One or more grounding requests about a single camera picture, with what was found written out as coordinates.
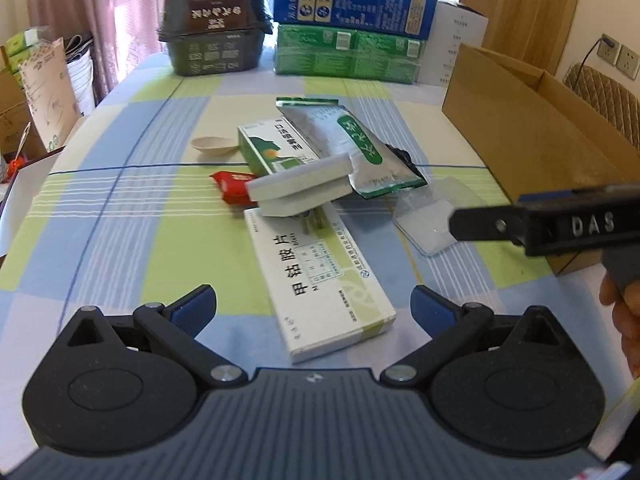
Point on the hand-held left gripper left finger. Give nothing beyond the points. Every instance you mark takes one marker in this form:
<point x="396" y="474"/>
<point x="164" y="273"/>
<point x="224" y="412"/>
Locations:
<point x="192" y="307"/>

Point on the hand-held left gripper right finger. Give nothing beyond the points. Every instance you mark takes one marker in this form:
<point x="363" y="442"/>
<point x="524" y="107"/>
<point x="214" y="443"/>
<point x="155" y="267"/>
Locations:
<point x="431" y="307"/>

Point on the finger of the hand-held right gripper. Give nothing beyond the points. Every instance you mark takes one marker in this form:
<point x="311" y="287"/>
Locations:
<point x="487" y="225"/>

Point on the cardboard box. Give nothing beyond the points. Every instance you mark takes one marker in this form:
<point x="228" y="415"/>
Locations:
<point x="530" y="130"/>

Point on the large white medicine box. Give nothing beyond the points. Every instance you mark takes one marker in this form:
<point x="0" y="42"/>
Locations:
<point x="320" y="285"/>

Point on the red snack packet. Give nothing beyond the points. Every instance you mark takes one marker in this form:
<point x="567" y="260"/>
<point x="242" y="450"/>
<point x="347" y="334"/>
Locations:
<point x="232" y="186"/>

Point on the silver foil pouch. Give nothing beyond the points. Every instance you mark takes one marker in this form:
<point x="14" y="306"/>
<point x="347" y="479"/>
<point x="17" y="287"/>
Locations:
<point x="350" y="145"/>

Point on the green and white spray box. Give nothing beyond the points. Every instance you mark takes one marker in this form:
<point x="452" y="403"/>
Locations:
<point x="267" y="147"/>

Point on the desktop with checked tablecloth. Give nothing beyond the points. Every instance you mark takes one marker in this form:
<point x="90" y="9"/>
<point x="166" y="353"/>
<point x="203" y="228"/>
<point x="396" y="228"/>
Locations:
<point x="125" y="200"/>

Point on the person's right hand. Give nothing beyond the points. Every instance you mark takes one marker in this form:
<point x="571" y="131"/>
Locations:
<point x="625" y="320"/>

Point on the clear plastic card holder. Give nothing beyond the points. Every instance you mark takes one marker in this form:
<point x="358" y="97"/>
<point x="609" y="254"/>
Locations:
<point x="432" y="215"/>

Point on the small black item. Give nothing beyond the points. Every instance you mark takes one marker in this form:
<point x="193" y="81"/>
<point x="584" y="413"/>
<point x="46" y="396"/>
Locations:
<point x="402" y="156"/>

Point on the quilted chair back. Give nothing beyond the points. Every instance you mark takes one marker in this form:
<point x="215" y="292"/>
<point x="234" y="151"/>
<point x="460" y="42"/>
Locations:
<point x="605" y="100"/>

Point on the beige spoon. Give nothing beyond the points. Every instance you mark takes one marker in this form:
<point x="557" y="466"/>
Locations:
<point x="212" y="145"/>

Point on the small white box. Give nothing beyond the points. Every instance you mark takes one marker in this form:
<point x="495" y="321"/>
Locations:
<point x="300" y="175"/>

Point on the white carton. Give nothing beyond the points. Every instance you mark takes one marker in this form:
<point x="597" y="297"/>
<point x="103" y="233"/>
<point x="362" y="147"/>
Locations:
<point x="460" y="40"/>

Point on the white open box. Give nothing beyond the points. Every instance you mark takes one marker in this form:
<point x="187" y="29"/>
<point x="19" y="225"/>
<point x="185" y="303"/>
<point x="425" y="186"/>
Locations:
<point x="22" y="200"/>

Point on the green wrapped pack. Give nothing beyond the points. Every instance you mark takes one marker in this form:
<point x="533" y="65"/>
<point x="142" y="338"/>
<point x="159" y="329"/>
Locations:
<point x="345" y="55"/>

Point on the wooden wardrobe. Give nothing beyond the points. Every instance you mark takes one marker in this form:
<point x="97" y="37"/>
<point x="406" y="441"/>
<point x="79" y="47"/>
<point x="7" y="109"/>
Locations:
<point x="520" y="5"/>

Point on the pink printed paper bag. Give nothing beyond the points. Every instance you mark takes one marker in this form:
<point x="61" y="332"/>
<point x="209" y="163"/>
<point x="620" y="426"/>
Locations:
<point x="47" y="95"/>

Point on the rolled white papers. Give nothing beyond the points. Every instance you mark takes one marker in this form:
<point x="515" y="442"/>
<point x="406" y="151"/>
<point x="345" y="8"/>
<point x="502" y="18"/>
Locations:
<point x="80" y="75"/>

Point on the blue carton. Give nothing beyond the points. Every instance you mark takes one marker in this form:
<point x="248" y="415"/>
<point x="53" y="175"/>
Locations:
<point x="350" y="5"/>

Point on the brown cardboard carton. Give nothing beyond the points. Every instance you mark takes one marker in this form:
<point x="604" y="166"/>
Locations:
<point x="15" y="115"/>

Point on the dark instant noodle box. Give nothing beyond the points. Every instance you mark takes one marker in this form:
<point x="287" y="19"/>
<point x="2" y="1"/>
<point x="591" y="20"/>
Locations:
<point x="215" y="30"/>

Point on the small green boxes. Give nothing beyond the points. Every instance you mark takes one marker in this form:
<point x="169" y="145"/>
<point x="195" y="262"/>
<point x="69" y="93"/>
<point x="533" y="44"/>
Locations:
<point x="20" y="42"/>

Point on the pink curtain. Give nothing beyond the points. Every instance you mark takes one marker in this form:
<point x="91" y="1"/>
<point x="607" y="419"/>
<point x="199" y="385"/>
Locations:
<point x="100" y="5"/>

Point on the empty wall socket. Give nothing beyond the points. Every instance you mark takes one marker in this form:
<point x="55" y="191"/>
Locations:
<point x="629" y="61"/>

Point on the wall socket with plug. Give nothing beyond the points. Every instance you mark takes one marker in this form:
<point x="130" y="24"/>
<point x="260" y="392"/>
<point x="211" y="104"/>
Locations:
<point x="610" y="50"/>

